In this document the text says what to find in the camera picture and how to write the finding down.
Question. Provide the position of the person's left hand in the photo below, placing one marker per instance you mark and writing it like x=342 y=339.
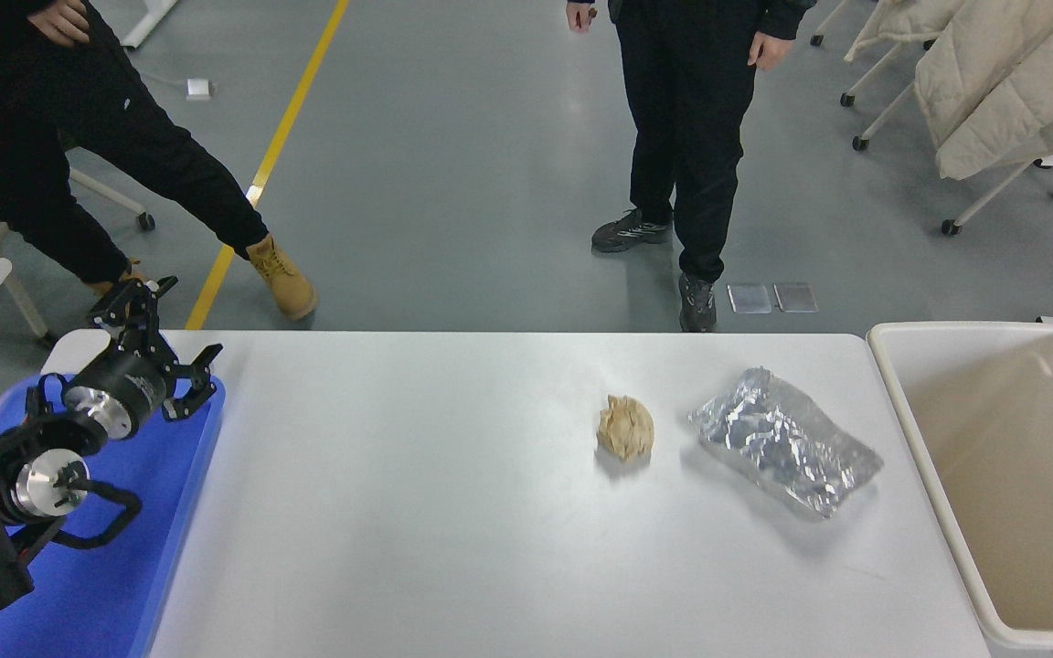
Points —
x=768 y=53

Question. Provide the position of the white power adapter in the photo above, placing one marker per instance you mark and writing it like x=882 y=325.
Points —
x=199 y=89

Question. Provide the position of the small cream quilted coat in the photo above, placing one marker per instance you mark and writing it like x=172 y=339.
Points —
x=901 y=23

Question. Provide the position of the grey chair with white frame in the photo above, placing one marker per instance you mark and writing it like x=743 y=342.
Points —
x=146 y=221

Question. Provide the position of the silver floor plate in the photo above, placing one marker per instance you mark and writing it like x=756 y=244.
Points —
x=749 y=299
x=795 y=297

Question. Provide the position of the silver foil tray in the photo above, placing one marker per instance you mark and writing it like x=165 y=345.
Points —
x=782 y=443

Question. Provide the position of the blue plastic tray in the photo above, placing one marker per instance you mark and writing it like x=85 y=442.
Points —
x=124 y=567

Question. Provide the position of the person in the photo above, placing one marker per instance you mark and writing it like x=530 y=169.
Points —
x=691 y=110
x=15 y=110

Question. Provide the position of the person's right hand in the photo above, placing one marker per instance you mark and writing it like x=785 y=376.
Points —
x=580 y=18

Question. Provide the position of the tan paper ball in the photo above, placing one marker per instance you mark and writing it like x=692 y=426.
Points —
x=625 y=428

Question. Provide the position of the large cream quilted coat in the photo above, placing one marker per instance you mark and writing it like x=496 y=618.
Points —
x=1011 y=82

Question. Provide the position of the white frame caster chair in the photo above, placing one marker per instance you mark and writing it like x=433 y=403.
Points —
x=846 y=100
x=949 y=228

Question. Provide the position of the large pale plastic bin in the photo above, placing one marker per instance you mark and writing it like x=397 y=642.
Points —
x=1020 y=475

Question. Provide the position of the person's hand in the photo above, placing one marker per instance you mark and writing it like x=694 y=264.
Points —
x=60 y=22

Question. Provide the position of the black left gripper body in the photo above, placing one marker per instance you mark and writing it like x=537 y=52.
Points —
x=138 y=382

